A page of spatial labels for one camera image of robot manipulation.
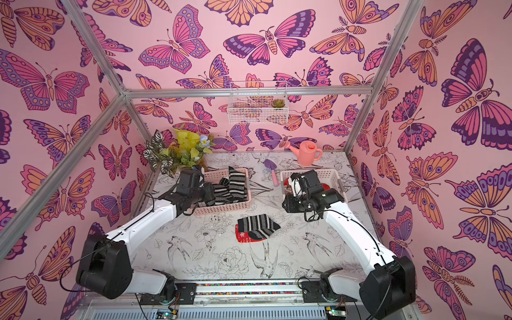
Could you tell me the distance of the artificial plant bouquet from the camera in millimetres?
893

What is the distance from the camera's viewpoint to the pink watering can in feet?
3.58

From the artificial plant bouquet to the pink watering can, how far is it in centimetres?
46
